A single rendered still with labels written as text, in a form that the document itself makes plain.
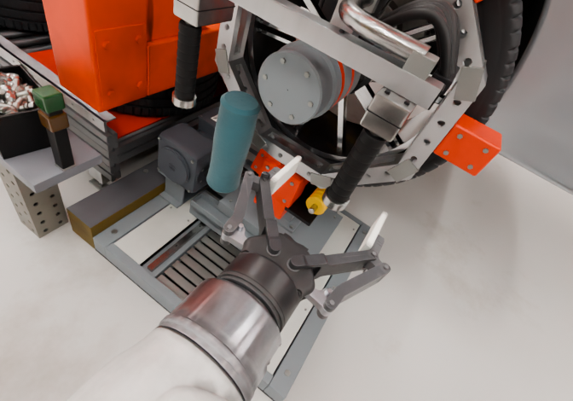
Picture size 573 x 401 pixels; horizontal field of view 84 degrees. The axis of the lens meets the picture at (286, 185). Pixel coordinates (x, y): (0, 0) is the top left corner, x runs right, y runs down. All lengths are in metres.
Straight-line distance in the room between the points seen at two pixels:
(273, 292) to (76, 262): 1.08
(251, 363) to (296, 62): 0.44
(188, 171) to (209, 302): 0.85
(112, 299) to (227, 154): 0.68
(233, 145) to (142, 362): 0.56
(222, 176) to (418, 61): 0.53
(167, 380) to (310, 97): 0.44
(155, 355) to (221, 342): 0.04
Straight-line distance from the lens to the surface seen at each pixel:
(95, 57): 0.92
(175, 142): 1.10
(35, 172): 0.95
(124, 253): 1.21
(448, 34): 0.49
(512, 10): 0.70
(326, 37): 0.47
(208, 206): 1.25
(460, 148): 0.67
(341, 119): 0.82
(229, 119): 0.70
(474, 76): 0.63
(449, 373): 1.52
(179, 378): 0.23
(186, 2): 0.56
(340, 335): 1.31
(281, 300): 0.28
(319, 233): 1.20
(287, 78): 0.56
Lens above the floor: 1.10
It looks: 42 degrees down
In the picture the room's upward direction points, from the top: 23 degrees clockwise
